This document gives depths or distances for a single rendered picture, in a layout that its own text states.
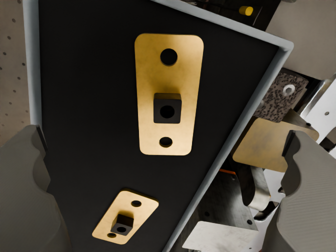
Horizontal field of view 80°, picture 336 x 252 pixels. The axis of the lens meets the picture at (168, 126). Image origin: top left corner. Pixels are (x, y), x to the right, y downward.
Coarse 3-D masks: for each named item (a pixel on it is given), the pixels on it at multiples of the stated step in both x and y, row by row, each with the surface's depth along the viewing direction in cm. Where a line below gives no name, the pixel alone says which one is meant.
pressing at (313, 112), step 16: (320, 80) 29; (304, 96) 31; (320, 96) 30; (304, 112) 32; (320, 112) 32; (320, 128) 34; (272, 176) 40; (272, 192) 43; (256, 224) 49; (256, 240) 53
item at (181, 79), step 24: (144, 48) 11; (192, 48) 11; (144, 72) 12; (168, 72) 12; (192, 72) 12; (144, 96) 13; (168, 96) 12; (192, 96) 13; (144, 120) 14; (168, 120) 13; (192, 120) 14; (144, 144) 15
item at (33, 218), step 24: (24, 144) 8; (0, 168) 7; (24, 168) 7; (0, 192) 6; (24, 192) 6; (0, 216) 6; (24, 216) 6; (48, 216) 6; (0, 240) 5; (24, 240) 5; (48, 240) 5
